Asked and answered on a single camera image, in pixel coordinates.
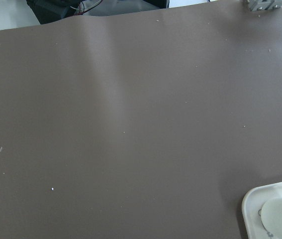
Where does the beige tray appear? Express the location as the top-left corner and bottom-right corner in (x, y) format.
(242, 182), (282, 239)

